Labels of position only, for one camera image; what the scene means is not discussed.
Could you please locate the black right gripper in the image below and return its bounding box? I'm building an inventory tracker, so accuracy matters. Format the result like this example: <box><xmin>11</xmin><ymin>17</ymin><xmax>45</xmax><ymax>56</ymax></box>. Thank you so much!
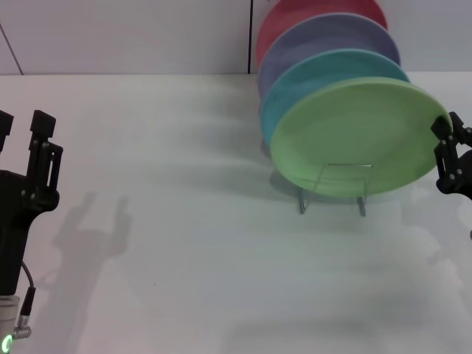
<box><xmin>430</xmin><ymin>112</ymin><xmax>472</xmax><ymax>202</ymax></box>

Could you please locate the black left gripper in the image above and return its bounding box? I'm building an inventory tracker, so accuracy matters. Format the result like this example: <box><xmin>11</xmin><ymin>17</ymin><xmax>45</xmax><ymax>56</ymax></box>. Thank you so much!
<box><xmin>0</xmin><ymin>109</ymin><xmax>63</xmax><ymax>296</ymax></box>

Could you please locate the green round plate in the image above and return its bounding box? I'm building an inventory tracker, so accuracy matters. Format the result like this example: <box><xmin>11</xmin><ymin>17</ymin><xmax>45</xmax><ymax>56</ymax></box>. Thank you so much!
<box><xmin>270</xmin><ymin>77</ymin><xmax>453</xmax><ymax>196</ymax></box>

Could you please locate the purple round plate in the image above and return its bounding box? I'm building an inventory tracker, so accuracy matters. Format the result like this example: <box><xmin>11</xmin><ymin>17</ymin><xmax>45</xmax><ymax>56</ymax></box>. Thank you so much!
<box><xmin>257</xmin><ymin>13</ymin><xmax>402</xmax><ymax>100</ymax></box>

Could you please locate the teal round plate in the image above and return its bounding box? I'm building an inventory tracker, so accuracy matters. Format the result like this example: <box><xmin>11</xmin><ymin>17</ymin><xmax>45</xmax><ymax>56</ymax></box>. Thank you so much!
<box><xmin>260</xmin><ymin>48</ymin><xmax>411</xmax><ymax>148</ymax></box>

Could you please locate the red round plate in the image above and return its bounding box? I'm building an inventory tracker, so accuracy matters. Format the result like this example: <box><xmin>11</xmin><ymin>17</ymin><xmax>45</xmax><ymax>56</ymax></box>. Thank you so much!
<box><xmin>256</xmin><ymin>0</ymin><xmax>389</xmax><ymax>69</ymax></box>

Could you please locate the chrome wire plate rack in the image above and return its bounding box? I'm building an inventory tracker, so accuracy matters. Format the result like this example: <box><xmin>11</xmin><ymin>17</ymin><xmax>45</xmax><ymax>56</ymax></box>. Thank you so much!
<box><xmin>296</xmin><ymin>162</ymin><xmax>374</xmax><ymax>218</ymax></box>

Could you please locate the left arm connector cable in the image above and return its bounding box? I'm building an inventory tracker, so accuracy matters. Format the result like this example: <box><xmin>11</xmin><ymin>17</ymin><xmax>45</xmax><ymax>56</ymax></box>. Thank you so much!
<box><xmin>13</xmin><ymin>260</ymin><xmax>38</xmax><ymax>339</ymax></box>

